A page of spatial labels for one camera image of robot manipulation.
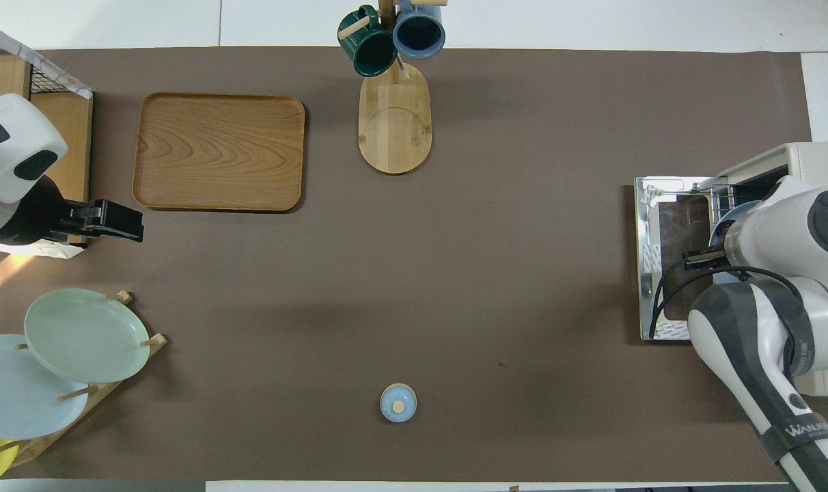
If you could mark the beige toaster oven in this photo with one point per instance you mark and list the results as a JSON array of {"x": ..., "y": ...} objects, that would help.
[{"x": 817, "y": 160}]

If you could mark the dark green mug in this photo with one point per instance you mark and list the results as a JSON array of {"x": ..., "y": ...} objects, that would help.
[{"x": 373, "y": 51}]

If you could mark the light blue round plate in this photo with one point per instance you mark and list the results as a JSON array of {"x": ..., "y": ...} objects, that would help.
[{"x": 725, "y": 225}]

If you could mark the brown table mat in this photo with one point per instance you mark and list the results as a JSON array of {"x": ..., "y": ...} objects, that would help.
[{"x": 455, "y": 273}]

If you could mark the wooden dish rack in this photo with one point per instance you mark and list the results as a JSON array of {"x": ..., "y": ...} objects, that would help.
[{"x": 158, "y": 342}]

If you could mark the pale blue rack plate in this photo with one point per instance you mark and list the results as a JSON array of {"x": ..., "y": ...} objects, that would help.
[{"x": 11, "y": 403}]

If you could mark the blue grey mug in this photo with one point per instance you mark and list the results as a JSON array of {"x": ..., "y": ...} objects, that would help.
[{"x": 419, "y": 34}]

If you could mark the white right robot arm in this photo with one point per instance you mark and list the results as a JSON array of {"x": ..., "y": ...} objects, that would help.
[{"x": 749, "y": 342}]

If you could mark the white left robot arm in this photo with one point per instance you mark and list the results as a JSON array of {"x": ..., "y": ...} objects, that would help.
[{"x": 18, "y": 137}]

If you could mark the oven door with glass window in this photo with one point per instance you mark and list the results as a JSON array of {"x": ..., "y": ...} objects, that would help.
[{"x": 687, "y": 225}]

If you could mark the rectangular wooden tray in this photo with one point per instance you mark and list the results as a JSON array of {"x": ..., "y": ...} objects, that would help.
[{"x": 216, "y": 150}]

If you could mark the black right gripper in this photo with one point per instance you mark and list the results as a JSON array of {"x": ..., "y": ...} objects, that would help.
[{"x": 713, "y": 260}]

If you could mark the pale green plate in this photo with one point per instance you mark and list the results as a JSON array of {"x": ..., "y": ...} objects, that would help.
[{"x": 86, "y": 335}]

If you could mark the small blue lidded jar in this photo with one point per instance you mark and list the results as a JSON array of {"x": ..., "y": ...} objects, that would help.
[{"x": 390, "y": 406}]

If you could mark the wooden mug tree stand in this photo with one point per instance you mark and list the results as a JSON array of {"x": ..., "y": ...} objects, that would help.
[{"x": 393, "y": 137}]

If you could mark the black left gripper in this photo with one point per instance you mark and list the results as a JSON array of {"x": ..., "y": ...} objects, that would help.
[{"x": 35, "y": 219}]

